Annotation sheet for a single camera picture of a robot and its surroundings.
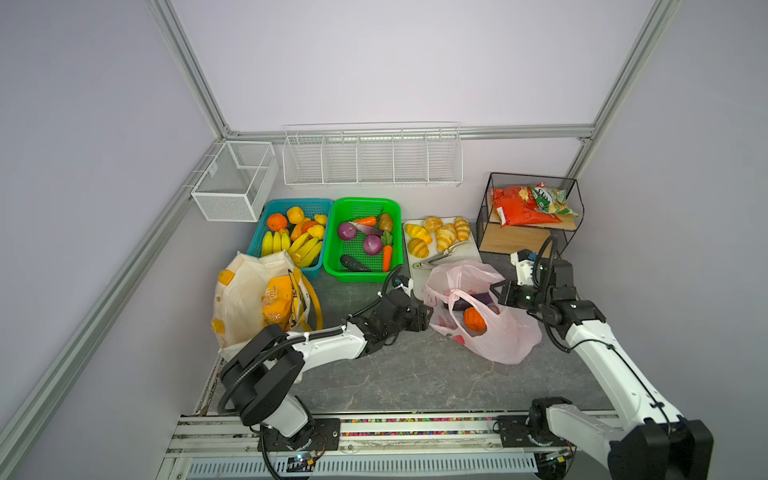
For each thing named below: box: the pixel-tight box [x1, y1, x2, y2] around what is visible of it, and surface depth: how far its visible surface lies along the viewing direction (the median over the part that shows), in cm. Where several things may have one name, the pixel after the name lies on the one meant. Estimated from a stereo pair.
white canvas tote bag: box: [212, 250, 311, 355], surface depth 84 cm
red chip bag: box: [490, 182, 562, 229], surface depth 99 cm
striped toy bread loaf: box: [405, 224, 433, 244], surface depth 117 cm
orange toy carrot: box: [383, 245, 393, 272], surface depth 110 cm
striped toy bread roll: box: [408, 238, 430, 258], surface depth 111 cm
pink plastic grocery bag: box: [423, 260, 543, 364], surface depth 75 cm
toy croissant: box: [436, 223, 457, 253], surface depth 114 cm
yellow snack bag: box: [261, 275, 294, 330], surface depth 87 cm
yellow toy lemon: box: [307, 224, 324, 239], surface depth 110 cm
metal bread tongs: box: [412, 240, 470, 269], surface depth 110 cm
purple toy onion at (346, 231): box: [338, 222, 357, 241], surface depth 113 cm
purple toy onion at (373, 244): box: [364, 234, 383, 255], surface depth 109 cm
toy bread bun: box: [423, 216, 443, 232], surface depth 118 cm
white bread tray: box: [403, 224, 483, 301], surface depth 111 cm
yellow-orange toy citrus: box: [287, 206, 305, 224], surface depth 114 cm
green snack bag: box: [530, 187, 578, 216], surface depth 100 cm
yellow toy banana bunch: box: [261, 231, 323, 268], surface depth 107 cm
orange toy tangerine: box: [267, 213, 287, 232], surface depth 111 cm
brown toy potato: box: [379, 213, 393, 232], surface depth 117 cm
